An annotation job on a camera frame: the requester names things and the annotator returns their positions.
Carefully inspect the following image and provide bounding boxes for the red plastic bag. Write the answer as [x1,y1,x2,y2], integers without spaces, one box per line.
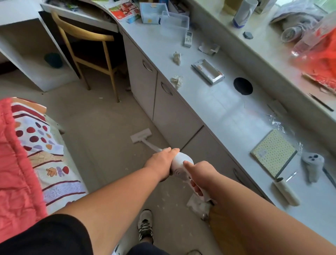
[290,12,336,88]

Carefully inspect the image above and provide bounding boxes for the torn white paper packaging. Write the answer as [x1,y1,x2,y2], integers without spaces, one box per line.
[198,42,220,56]

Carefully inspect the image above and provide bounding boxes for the white lint roller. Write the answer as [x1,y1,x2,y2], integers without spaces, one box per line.
[272,178,301,207]

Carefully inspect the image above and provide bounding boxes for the red quilt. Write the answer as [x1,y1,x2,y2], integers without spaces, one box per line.
[0,98,48,243]

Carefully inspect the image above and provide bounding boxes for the person's black shorts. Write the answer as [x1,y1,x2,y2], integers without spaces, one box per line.
[0,214,94,255]

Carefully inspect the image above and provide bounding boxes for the person's left forearm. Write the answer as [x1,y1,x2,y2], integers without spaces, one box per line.
[48,166,162,255]

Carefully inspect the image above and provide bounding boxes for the red and white flyer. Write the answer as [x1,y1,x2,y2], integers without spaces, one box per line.
[104,1,141,21]

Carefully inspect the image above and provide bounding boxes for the white handheld controller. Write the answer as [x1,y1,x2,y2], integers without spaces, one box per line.
[301,152,325,183]

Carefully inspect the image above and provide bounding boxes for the light blue box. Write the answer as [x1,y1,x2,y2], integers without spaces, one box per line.
[139,2,170,25]

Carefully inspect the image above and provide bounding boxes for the clear plastic bottle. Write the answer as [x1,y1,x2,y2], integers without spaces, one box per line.
[291,25,328,57]

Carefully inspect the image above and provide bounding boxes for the dotted yellow notebook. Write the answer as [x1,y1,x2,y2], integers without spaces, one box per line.
[250,129,298,178]

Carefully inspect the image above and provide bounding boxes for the grey cabinet with handles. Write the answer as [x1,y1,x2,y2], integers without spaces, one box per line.
[122,30,266,201]

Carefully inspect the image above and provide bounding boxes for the white handheld vacuum cleaner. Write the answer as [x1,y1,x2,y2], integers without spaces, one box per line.
[130,128,214,203]

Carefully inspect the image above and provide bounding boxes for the person's left hand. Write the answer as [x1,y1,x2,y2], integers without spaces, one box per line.
[143,147,180,182]

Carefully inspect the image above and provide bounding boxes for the white open shelf unit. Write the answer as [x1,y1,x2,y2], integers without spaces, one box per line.
[0,0,80,92]

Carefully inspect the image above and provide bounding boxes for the patterned bed sheet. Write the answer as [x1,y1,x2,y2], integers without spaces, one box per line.
[10,97,88,214]

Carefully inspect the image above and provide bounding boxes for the clear plastic storage box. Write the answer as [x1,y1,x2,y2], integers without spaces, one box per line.
[160,11,190,36]

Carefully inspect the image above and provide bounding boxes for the silver open box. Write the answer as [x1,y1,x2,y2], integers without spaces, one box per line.
[191,59,225,85]

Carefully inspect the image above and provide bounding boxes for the person's right hand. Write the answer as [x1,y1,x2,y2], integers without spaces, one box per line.
[183,160,220,202]

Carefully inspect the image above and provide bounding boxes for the grey cloth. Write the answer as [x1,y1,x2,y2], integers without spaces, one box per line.
[270,4,324,42]

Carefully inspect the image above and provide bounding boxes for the person's grey sneaker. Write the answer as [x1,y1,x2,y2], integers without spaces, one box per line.
[137,209,154,242]

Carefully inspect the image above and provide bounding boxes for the black pen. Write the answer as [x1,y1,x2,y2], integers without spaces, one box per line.
[308,93,334,112]

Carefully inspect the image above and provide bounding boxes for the white curved desk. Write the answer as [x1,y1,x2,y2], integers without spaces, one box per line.
[41,0,122,33]

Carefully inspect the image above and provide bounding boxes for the clear plastic wrap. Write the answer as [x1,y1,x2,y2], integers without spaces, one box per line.
[266,104,303,155]

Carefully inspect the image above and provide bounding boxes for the wooden chair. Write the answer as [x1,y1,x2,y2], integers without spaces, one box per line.
[51,11,122,103]

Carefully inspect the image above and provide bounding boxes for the blue and white canister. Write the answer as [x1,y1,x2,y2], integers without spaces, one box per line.
[233,0,259,28]

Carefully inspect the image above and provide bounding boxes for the crumpled white plastic bag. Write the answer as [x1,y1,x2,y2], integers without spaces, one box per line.
[186,194,214,220]

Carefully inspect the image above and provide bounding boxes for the person's right forearm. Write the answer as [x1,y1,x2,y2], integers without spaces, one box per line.
[207,181,336,255]

